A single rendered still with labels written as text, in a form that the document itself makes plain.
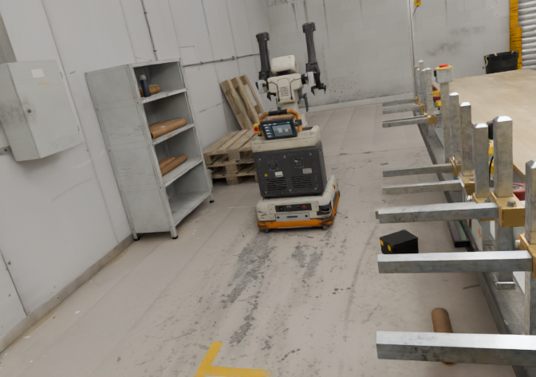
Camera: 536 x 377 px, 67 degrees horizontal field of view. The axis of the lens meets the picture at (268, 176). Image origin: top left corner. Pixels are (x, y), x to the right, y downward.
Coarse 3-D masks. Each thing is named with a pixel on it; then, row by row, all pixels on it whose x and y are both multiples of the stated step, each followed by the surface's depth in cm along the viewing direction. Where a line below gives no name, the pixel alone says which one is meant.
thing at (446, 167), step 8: (392, 168) 181; (400, 168) 179; (408, 168) 177; (416, 168) 176; (424, 168) 175; (432, 168) 174; (440, 168) 173; (448, 168) 172; (384, 176) 181; (392, 176) 180
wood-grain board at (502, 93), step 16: (464, 80) 360; (480, 80) 343; (496, 80) 328; (512, 80) 314; (528, 80) 301; (464, 96) 282; (480, 96) 272; (496, 96) 262; (512, 96) 253; (528, 96) 245; (480, 112) 227; (496, 112) 220; (512, 112) 214; (528, 112) 208; (528, 128) 181; (528, 144) 160; (528, 160) 143
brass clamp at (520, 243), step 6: (522, 234) 84; (522, 240) 82; (516, 246) 85; (522, 246) 82; (528, 246) 79; (534, 246) 79; (534, 252) 77; (534, 258) 76; (534, 264) 76; (534, 270) 76; (534, 276) 77
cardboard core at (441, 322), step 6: (432, 312) 200; (438, 312) 197; (444, 312) 197; (432, 318) 198; (438, 318) 194; (444, 318) 193; (438, 324) 190; (444, 324) 188; (450, 324) 191; (438, 330) 187; (444, 330) 185; (450, 330) 186
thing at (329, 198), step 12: (336, 180) 363; (324, 192) 328; (336, 192) 353; (264, 204) 330; (324, 204) 315; (336, 204) 347; (264, 216) 332; (276, 216) 329; (288, 216) 326; (300, 216) 324; (312, 216) 321; (324, 216) 318; (264, 228) 336; (276, 228) 336; (288, 228) 333
